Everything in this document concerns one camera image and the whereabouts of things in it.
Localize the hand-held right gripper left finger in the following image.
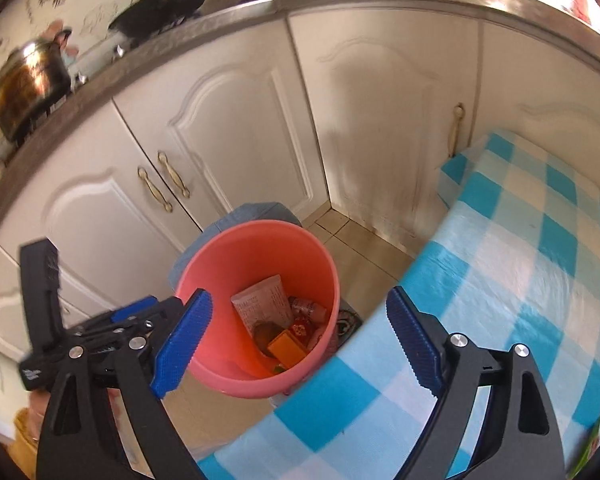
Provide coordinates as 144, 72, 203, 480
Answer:
35, 287, 215, 480

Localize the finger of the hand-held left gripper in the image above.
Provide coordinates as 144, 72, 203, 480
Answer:
82, 296, 183, 333
75, 317, 156, 356

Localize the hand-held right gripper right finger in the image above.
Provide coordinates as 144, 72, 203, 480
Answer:
386, 285, 567, 480

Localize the brown round scrap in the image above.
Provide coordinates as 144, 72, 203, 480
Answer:
254, 322, 281, 356

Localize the white feather print mailer bag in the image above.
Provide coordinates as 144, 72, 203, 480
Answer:
231, 274, 292, 333

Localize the pink plastic bucket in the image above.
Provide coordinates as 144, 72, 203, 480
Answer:
175, 220, 341, 400

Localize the orange box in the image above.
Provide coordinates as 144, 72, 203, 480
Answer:
267, 331, 306, 368

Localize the red snack packet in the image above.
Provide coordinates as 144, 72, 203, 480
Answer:
286, 321, 317, 352

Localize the green snack packet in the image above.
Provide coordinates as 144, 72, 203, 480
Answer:
567, 412, 600, 480

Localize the person's left hand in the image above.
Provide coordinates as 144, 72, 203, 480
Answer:
12, 390, 49, 479

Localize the white cabinet door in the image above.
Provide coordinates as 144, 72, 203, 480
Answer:
0, 240, 113, 361
472, 22, 600, 171
112, 22, 326, 233
0, 100, 206, 311
286, 7, 481, 261

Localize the blue white checkered tablecloth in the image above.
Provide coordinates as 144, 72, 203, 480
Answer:
195, 127, 600, 480

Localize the blue grey stool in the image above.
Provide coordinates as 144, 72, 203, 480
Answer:
169, 202, 303, 291

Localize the steel cooking pot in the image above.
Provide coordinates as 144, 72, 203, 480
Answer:
0, 30, 76, 143

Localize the black wok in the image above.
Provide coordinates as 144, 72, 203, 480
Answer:
107, 0, 216, 43

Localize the brass cabinet handle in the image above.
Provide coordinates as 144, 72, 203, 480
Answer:
137, 166, 173, 212
157, 151, 191, 198
447, 102, 466, 158

